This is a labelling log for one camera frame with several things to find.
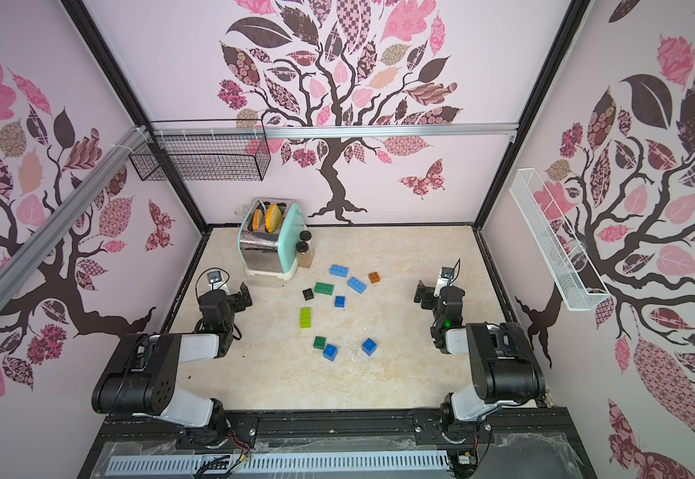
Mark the light blue long lego brick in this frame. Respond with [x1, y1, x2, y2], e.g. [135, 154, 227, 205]
[330, 265, 349, 277]

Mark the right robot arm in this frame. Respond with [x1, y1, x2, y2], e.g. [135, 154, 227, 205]
[413, 283, 546, 430]

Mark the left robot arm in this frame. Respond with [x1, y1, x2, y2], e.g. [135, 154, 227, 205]
[91, 283, 253, 445]

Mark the lime green long lego brick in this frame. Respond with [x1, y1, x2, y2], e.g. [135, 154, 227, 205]
[299, 307, 313, 329]

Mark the dark green square lego brick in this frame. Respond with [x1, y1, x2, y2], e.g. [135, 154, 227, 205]
[313, 336, 327, 350]

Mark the dark green long lego brick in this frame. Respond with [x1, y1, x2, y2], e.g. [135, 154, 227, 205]
[314, 283, 335, 295]

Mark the mint green toaster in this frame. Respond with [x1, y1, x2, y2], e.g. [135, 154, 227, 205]
[238, 199, 306, 281]

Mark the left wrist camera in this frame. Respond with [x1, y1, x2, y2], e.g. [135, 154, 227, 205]
[207, 267, 231, 295]

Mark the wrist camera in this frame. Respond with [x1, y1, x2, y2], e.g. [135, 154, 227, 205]
[207, 267, 231, 295]
[433, 267, 457, 297]

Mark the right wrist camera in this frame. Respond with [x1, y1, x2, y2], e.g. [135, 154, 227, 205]
[433, 267, 457, 297]

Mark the white wire shelf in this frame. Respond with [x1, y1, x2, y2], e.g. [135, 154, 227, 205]
[509, 169, 611, 311]

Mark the black wire basket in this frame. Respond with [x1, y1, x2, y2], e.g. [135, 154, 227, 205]
[129, 119, 272, 182]

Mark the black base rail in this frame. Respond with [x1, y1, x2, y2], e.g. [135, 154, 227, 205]
[90, 407, 581, 452]

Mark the white cable duct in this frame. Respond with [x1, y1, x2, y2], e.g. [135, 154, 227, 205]
[101, 450, 449, 478]

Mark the aluminium rail back wall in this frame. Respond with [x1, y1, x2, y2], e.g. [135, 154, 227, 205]
[154, 123, 518, 140]

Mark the aluminium rail wall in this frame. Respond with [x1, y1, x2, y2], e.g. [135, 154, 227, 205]
[0, 126, 146, 311]
[154, 123, 518, 140]

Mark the aluminium rail left wall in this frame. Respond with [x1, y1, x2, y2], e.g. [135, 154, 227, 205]
[0, 126, 146, 311]

